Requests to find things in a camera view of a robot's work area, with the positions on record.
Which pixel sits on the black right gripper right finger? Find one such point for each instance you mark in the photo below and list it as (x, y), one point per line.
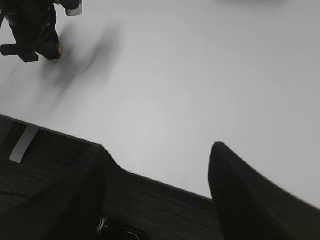
(251, 207)

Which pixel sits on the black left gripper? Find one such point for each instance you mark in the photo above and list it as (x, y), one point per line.
(33, 25)

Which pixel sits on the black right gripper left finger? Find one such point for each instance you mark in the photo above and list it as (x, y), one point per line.
(69, 208)

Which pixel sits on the yellow eraser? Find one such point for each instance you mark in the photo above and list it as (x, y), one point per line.
(60, 49)

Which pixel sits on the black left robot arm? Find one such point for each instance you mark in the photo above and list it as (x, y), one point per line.
(72, 8)

